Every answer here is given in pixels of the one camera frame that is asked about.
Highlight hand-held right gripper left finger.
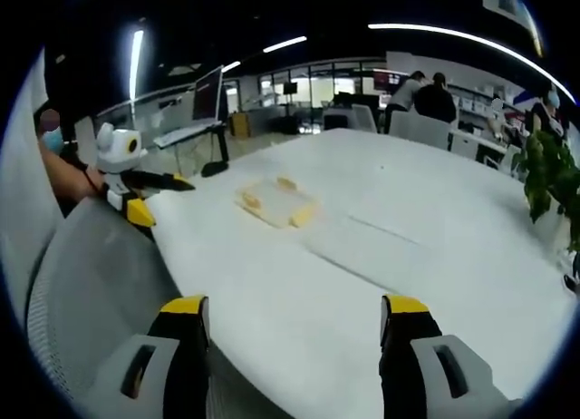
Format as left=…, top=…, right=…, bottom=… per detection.
left=80, top=294, right=212, bottom=419

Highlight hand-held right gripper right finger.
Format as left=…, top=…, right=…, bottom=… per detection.
left=379, top=294, right=527, bottom=419

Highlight pale yellow plastic buckle part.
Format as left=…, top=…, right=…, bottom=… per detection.
left=234, top=182, right=273, bottom=217

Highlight clear plastic tray yellow corners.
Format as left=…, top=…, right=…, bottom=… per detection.
left=271, top=175, right=322, bottom=230

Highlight black monitor stand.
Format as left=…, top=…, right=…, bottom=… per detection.
left=200, top=122, right=230, bottom=179

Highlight grey mesh office chair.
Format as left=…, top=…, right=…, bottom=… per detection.
left=25, top=195, right=185, bottom=419

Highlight long ceiling light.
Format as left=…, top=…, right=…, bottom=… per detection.
left=128, top=27, right=146, bottom=102

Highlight yellow box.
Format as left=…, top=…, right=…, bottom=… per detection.
left=229, top=112, right=252, bottom=140

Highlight computer monitor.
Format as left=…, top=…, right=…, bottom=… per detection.
left=191, top=64, right=226, bottom=123

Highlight short ceiling light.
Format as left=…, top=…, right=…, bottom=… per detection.
left=262, top=35, right=309, bottom=54

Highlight white office chair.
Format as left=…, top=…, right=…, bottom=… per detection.
left=388, top=109, right=450, bottom=151
left=350, top=102, right=380, bottom=134

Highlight green potted plant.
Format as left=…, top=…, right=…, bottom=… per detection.
left=519, top=129, right=580, bottom=253

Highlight curved ceiling light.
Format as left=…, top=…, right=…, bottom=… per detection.
left=367, top=23, right=577, bottom=104

